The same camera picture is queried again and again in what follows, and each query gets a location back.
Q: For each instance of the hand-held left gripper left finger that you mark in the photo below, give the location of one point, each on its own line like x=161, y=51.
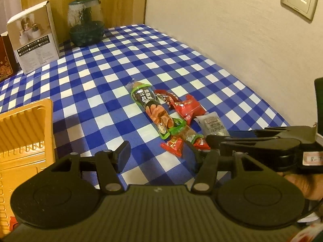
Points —
x=124, y=155

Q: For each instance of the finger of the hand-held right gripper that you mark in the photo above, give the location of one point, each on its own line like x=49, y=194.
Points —
x=252, y=147
x=234, y=136

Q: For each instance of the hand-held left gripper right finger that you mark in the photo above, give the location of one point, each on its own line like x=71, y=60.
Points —
x=210, y=163

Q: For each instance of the small red snack packet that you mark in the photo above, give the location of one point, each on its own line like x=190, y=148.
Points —
x=173, y=145
x=201, y=142

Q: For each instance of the grey snack packet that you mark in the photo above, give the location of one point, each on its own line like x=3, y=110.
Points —
x=213, y=126

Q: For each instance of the brown sausage packet green ends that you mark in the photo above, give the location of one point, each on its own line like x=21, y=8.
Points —
x=190, y=133

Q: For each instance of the large red snack packet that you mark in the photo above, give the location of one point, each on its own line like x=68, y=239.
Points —
x=188, y=107

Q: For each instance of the green black sausage packet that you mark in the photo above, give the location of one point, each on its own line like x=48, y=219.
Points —
x=154, y=108

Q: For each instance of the dark red candy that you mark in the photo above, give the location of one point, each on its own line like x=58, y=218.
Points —
x=166, y=97

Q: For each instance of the yellow plastic tray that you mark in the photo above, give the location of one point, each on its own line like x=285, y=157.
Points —
x=22, y=136

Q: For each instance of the person's right hand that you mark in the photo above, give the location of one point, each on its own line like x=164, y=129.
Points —
x=305, y=186

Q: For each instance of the blue checkered tablecloth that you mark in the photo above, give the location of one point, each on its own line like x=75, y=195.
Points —
x=101, y=75

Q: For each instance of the red printed cloth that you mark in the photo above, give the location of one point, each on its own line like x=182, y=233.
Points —
x=307, y=232

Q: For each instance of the glass jar green lid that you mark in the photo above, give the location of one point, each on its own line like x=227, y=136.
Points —
x=85, y=22

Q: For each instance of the white cardboard box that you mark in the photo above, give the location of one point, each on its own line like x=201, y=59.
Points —
x=35, y=40

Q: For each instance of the red patterned tin box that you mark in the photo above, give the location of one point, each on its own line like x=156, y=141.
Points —
x=6, y=58

